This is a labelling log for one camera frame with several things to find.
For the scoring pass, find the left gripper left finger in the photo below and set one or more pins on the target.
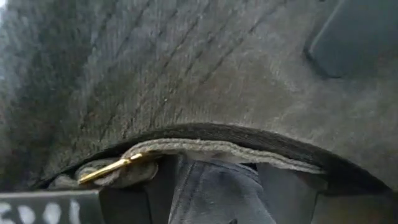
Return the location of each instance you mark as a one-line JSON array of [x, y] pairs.
[[130, 205]]

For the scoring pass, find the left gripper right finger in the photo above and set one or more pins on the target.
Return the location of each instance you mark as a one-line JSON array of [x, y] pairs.
[[295, 199]]

